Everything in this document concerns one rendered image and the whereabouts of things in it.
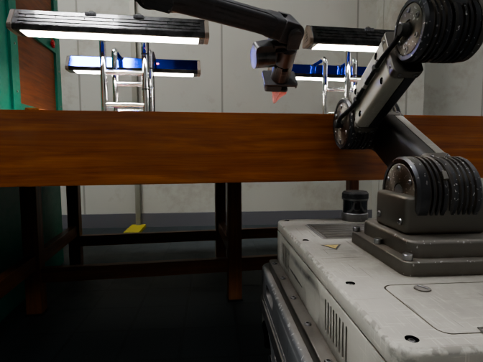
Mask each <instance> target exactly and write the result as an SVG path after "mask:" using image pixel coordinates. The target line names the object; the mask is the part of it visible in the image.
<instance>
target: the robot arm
mask: <svg viewBox="0 0 483 362"><path fill-rule="evenodd" d="M135 1H136V2H137V3H138V4H139V5H140V6H141V7H142V8H144V9H147V10H156V11H161V12H164V13H168V14H169V13H178V14H184V15H188V16H191V17H196V18H199V19H204V20H207V21H210V22H215V23H219V24H223V25H226V26H230V27H235V28H238V29H243V30H246V31H249V32H254V33H257V34H261V35H263V36H265V37H268V40H260V41H256V42H253V44H252V48H251V51H250V61H251V65H252V67H253V68H254V69H256V68H270V67H272V70H263V71H262V77H263V80H264V90H265V91H268V92H272V101H273V103H276V102H277V101H278V100H279V99H280V98H281V97H283V96H284V95H285V94H286V93H287V91H288V88H287V87H295V88H297V86H298V82H297V80H296V77H295V72H294V71H292V69H293V63H294V61H295V56H296V53H297V50H299V48H300V43H301V40H302V39H303V37H304V34H305V31H304V28H303V26H302V25H301V24H300V23H299V22H298V21H297V20H296V19H295V18H294V17H293V16H292V15H291V14H287V13H285V12H281V11H273V10H270V9H268V10H266V9H261V8H258V7H255V6H251V5H248V4H244V3H241V2H238V1H234V0H135Z"/></svg>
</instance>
